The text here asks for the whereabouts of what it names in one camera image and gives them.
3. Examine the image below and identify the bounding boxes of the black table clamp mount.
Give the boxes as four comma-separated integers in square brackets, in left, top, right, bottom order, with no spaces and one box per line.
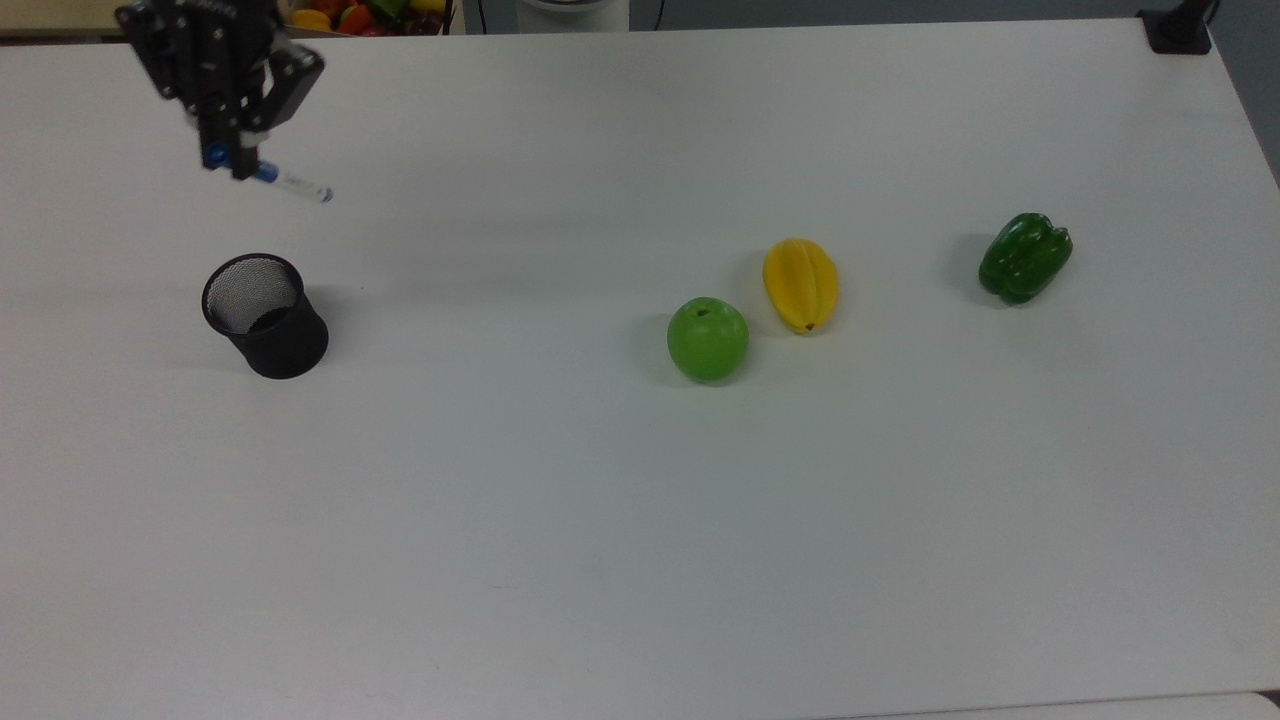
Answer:
[1138,0,1221,56]

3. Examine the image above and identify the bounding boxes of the green toy bell pepper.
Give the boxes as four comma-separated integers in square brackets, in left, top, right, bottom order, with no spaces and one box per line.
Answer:
[978,212,1074,305]

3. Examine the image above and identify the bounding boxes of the light wooden table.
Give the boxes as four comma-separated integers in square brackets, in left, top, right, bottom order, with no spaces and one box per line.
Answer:
[0,0,126,41]

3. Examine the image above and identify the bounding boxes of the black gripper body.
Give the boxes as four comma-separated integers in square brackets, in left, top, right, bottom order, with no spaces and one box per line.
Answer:
[113,0,293,119]

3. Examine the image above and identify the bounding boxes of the white marker pen blue cap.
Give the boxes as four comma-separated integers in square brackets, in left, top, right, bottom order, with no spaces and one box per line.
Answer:
[203,143,335,206]

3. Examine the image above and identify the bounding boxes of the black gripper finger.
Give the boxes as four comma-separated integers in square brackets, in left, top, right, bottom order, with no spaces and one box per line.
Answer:
[244,44,327,138]
[197,98,263,183]

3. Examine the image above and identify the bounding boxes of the green toy apple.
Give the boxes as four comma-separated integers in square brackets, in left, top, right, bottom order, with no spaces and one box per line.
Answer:
[667,296,750,384]

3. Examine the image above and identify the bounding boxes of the yellow toy starfruit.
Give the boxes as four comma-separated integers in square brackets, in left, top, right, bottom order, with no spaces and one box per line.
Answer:
[762,238,840,335]

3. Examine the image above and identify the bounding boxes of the basket of toy fruit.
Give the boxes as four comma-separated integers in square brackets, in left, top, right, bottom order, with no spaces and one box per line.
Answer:
[278,0,467,39]

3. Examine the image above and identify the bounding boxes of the black mesh pen holder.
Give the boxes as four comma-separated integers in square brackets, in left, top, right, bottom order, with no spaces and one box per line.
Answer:
[201,253,330,380]

